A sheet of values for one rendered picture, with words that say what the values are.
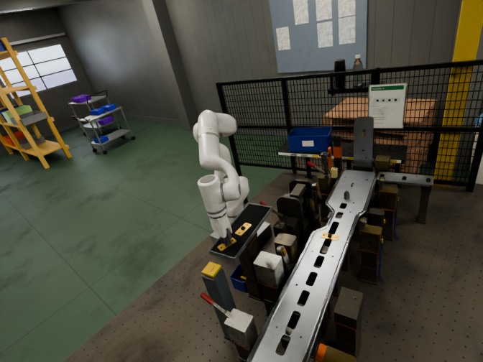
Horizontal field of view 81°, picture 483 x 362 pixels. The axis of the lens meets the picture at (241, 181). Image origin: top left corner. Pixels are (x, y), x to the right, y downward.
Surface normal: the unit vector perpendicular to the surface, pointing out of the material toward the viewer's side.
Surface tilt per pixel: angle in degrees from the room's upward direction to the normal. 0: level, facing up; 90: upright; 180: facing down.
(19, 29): 90
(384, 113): 90
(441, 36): 90
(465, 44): 90
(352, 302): 0
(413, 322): 0
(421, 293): 0
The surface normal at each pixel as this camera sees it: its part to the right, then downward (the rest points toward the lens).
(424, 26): -0.64, 0.49
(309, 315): -0.19, -0.84
